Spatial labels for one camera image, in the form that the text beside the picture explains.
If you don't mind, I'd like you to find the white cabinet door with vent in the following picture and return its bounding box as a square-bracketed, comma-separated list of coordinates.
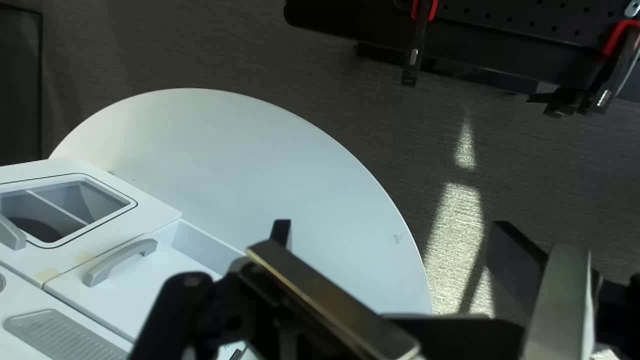
[0, 263, 136, 360]

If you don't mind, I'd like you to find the red handled clamp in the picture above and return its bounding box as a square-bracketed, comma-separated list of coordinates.
[398, 0, 443, 89]
[542, 19, 640, 121]

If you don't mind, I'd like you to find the dark grey box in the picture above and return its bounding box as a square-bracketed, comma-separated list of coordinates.
[0, 4, 45, 166]

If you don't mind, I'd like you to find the white toy kitchen cabinet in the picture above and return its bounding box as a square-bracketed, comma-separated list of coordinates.
[0, 158, 246, 360]

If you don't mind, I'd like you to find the black perforated mounting board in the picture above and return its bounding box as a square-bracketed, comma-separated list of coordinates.
[283, 0, 640, 106]

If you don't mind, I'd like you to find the grey door handle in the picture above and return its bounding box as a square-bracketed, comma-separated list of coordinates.
[81, 236, 159, 290]

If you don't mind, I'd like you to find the small white cabinet door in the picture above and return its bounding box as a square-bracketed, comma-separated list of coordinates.
[42, 219, 246, 344]

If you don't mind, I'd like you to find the metallic gripper left finger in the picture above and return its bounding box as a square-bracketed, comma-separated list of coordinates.
[243, 239, 424, 360]

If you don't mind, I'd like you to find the grey toy sink basin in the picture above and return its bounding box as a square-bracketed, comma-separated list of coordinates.
[0, 172, 139, 252]

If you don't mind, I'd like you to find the grey toy faucet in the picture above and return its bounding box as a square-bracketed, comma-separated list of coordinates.
[0, 217, 27, 252]

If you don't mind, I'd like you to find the metallic gripper right finger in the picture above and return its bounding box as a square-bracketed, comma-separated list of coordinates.
[519, 243, 596, 360]

